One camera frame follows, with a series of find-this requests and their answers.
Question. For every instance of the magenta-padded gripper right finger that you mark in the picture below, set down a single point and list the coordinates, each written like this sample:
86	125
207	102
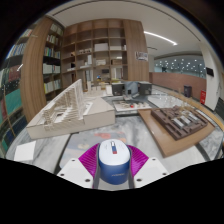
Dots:
138	160

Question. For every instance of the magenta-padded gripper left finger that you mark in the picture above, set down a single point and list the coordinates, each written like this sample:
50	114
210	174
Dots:
88	160

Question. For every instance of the blue and white computer mouse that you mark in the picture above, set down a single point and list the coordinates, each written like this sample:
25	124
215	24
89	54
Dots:
114	163

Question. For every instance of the white architectural model, beige base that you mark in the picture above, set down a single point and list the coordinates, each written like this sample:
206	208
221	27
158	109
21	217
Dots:
70	111

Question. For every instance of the brown architectural model, wooden board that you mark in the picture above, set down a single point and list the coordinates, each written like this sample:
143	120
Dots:
176	125

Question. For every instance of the flat white site model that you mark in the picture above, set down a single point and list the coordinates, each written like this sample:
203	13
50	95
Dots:
131	106

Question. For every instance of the white paper sheet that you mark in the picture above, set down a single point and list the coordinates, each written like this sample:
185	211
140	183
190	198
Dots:
25	151

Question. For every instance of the dark grey building models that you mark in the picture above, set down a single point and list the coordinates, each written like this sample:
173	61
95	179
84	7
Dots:
131	88

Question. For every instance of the red sign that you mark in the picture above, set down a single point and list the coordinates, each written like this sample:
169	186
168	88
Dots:
203	97

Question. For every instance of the dark bookshelf with books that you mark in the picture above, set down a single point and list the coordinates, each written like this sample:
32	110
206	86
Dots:
11	93

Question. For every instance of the group of ceiling spotlights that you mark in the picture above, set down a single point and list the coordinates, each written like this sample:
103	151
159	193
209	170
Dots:
178	65

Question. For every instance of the poster on wooden panel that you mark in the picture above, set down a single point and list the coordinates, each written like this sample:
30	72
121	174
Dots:
141	56

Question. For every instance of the wooden bookshelf unit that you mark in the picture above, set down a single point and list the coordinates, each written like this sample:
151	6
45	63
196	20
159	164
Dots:
100	46

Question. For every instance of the long ceiling light strip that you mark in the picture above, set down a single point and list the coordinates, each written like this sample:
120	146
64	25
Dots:
161	37

